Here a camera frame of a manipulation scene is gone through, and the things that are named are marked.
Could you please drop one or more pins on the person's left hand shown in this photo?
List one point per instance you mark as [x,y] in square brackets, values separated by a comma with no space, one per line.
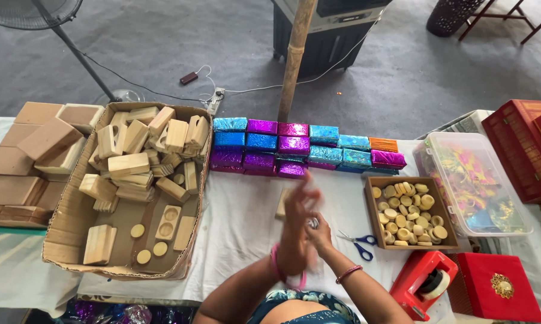
[294,243]

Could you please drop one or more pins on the person's right hand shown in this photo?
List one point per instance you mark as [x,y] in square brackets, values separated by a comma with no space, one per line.
[320,240]

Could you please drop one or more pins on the person's right fingers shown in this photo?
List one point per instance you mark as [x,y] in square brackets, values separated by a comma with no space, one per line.
[316,230]

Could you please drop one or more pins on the person's left fingers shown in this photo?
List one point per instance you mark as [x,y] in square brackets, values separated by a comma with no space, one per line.
[304,195]

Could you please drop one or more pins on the small silver foil piece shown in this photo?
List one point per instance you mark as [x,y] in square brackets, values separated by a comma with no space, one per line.
[313,223]

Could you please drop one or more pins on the single bare wooden block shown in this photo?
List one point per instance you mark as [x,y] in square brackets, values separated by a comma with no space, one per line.
[282,204]

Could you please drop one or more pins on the stack of foil-wrapped blocks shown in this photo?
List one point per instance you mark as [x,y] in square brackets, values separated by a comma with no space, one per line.
[293,146]

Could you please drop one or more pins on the pink bangles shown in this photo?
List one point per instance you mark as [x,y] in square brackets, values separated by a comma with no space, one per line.
[276,265]

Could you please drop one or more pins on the red thin bangle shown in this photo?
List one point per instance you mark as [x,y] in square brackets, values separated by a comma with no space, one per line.
[349,273]

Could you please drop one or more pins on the white tablecloth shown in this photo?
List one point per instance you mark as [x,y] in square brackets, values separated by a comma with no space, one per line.
[243,234]

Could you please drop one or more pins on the blue floral garment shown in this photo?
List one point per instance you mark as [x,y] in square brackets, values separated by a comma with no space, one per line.
[306,303]

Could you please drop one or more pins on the heap of round wooden caps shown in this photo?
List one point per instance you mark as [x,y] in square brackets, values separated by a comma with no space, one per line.
[407,216]

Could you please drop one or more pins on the red tape dispenser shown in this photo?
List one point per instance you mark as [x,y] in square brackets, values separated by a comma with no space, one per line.
[412,279]

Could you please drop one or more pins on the round wooden disc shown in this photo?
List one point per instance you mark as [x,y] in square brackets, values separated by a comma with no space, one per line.
[160,249]
[137,231]
[179,179]
[143,256]

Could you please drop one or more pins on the white power strip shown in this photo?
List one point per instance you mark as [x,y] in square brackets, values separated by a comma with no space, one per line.
[216,100]

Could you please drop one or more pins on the square wooden tray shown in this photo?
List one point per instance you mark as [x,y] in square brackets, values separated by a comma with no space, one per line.
[446,216]

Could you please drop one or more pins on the clear tape roll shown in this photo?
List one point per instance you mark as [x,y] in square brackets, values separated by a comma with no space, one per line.
[436,284]

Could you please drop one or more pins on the bamboo pole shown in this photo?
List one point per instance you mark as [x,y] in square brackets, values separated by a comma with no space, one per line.
[295,58]

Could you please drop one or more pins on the dark air cooler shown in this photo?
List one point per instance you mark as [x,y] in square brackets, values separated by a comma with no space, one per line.
[324,40]

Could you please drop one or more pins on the clear plastic storage container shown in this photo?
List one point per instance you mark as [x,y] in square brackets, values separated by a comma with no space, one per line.
[473,180]

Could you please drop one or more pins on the small brown adapter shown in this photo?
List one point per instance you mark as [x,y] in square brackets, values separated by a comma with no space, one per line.
[188,78]

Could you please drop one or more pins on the colourful foil sheets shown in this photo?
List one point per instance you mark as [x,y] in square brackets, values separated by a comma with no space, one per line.
[477,189]

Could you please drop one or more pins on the red velvet box gold ornament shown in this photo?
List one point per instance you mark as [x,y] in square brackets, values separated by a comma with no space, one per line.
[482,288]

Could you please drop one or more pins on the pile of pale wooden blocks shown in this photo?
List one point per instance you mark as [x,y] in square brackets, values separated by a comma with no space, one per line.
[129,164]

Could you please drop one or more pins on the heap of shiny purple foil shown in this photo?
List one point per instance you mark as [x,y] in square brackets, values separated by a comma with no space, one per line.
[126,314]

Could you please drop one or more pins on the large red patterned box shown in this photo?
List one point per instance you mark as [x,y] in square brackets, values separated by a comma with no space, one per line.
[518,153]

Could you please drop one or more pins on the dark patterned basket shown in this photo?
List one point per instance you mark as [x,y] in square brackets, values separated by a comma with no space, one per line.
[450,15]

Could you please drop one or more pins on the brown cardboard box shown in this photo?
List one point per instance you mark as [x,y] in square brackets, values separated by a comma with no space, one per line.
[68,225]

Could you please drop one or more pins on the stack of brown wooden slabs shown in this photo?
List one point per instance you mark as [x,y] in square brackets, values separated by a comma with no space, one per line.
[23,162]

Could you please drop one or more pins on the red-brown chair frame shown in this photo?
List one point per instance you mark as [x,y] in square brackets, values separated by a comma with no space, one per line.
[513,17]

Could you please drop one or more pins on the pedestal fan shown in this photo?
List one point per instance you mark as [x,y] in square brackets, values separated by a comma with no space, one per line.
[27,11]

